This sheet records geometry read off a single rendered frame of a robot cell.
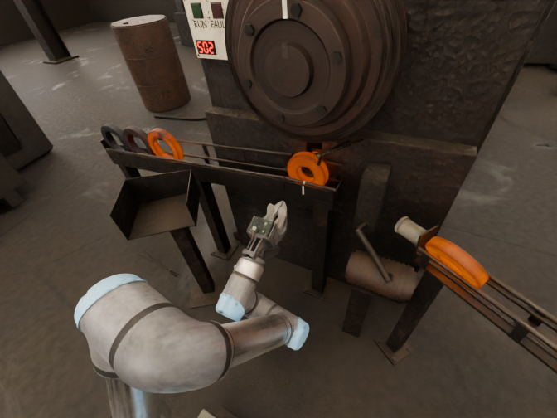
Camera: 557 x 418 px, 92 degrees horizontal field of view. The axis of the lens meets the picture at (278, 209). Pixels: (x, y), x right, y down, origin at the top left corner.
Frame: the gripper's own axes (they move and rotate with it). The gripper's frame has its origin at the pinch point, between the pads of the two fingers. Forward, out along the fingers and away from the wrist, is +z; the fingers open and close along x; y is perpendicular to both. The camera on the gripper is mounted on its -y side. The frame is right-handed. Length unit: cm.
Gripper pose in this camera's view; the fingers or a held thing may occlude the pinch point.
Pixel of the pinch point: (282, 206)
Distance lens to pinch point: 84.4
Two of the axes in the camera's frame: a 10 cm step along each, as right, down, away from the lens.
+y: -2.1, -4.8, -8.5
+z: 4.0, -8.4, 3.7
